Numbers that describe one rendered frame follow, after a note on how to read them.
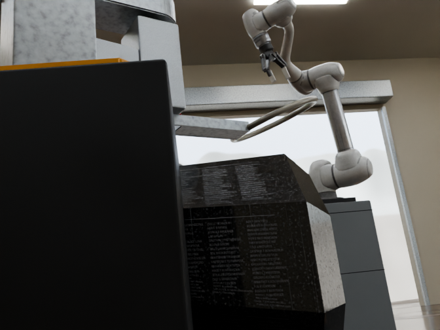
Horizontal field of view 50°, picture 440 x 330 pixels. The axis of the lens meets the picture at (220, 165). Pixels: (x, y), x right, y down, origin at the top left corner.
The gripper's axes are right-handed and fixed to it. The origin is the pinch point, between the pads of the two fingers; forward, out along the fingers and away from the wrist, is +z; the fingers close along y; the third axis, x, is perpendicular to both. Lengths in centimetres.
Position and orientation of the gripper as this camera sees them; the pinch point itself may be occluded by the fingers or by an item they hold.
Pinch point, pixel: (280, 78)
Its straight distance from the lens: 262.0
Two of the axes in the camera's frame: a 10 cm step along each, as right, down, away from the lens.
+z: 4.2, 9.0, -0.8
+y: -6.7, 2.6, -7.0
